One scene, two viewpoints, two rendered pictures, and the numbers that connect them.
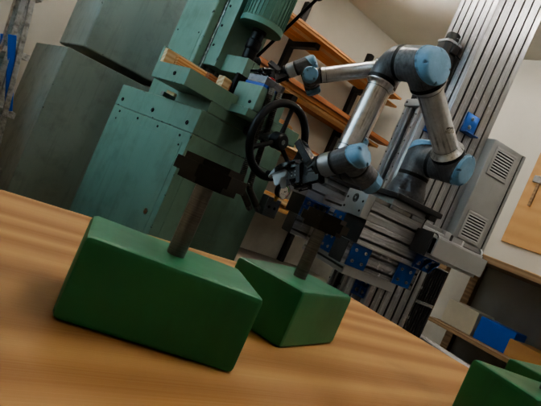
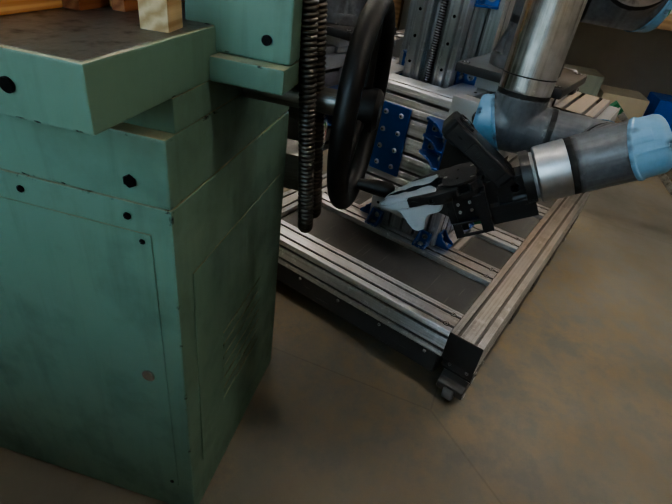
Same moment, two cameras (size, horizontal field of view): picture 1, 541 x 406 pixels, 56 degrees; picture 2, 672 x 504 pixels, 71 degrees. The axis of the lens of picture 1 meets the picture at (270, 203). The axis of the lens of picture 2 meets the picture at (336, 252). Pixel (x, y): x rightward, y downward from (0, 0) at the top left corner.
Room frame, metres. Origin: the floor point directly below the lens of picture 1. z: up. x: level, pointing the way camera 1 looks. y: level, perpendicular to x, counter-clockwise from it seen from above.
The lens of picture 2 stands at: (1.23, 0.44, 1.01)
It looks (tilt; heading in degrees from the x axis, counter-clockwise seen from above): 34 degrees down; 326
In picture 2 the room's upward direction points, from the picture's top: 9 degrees clockwise
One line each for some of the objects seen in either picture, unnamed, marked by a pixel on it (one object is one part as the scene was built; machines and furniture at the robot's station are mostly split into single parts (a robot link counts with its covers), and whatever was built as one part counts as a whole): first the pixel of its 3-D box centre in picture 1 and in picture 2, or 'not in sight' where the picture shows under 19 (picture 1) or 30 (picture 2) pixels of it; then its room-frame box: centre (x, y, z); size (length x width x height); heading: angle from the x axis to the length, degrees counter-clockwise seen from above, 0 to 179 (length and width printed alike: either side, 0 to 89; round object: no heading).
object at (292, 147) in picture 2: (262, 203); (281, 161); (2.11, 0.03, 0.58); 0.12 x 0.08 x 0.08; 47
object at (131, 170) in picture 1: (157, 217); (112, 281); (2.09, 0.40, 0.35); 0.58 x 0.45 x 0.71; 47
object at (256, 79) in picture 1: (267, 84); not in sight; (1.86, 0.18, 0.99); 0.13 x 0.11 x 0.06; 137
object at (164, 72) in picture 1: (238, 109); (199, 35); (1.92, 0.25, 0.87); 0.61 x 0.30 x 0.06; 137
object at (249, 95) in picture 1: (258, 102); (259, 9); (1.86, 0.19, 0.91); 0.15 x 0.14 x 0.09; 137
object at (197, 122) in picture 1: (196, 127); (77, 84); (2.09, 0.40, 0.76); 0.57 x 0.45 x 0.09; 47
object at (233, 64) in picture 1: (239, 69); not in sight; (2.03, 0.32, 1.03); 0.14 x 0.07 x 0.09; 47
